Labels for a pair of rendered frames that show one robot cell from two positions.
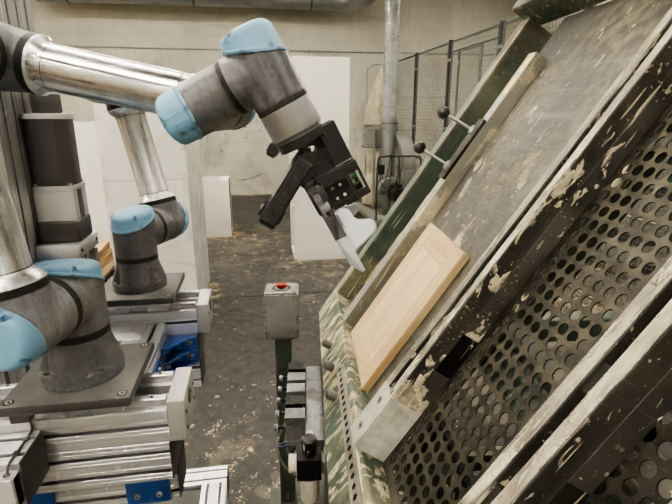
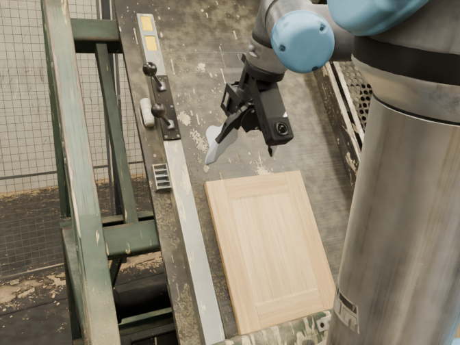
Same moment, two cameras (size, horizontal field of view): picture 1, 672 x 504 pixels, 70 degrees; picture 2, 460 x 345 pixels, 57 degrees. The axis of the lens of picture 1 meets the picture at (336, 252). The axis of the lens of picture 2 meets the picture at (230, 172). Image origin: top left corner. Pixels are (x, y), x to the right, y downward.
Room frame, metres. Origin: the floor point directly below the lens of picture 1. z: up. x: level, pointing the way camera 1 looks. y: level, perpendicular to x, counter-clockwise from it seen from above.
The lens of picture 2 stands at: (1.70, 0.79, 1.54)
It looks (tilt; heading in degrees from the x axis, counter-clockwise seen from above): 14 degrees down; 248
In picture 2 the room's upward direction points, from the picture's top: straight up
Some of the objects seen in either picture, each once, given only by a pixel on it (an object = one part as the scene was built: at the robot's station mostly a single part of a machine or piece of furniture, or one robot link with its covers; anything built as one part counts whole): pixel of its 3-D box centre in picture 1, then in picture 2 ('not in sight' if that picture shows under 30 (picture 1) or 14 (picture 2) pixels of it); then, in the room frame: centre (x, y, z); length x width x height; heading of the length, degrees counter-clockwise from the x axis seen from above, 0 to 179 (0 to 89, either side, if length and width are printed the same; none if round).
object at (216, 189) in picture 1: (208, 206); not in sight; (6.13, 1.66, 0.36); 0.58 x 0.45 x 0.72; 99
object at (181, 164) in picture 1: (160, 200); not in sight; (3.69, 1.37, 0.88); 0.90 x 0.60 x 1.75; 9
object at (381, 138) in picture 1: (386, 144); not in sight; (6.92, -0.72, 1.10); 1.37 x 0.70 x 2.20; 9
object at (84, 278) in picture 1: (69, 294); not in sight; (0.84, 0.50, 1.20); 0.13 x 0.12 x 0.14; 176
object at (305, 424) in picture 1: (299, 421); not in sight; (1.17, 0.10, 0.69); 0.50 x 0.14 x 0.24; 3
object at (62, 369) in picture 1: (80, 348); not in sight; (0.85, 0.50, 1.09); 0.15 x 0.15 x 0.10
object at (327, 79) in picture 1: (317, 161); not in sight; (5.25, 0.20, 1.03); 0.61 x 0.58 x 2.05; 9
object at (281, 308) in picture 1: (282, 311); not in sight; (1.61, 0.20, 0.84); 0.12 x 0.12 x 0.18; 3
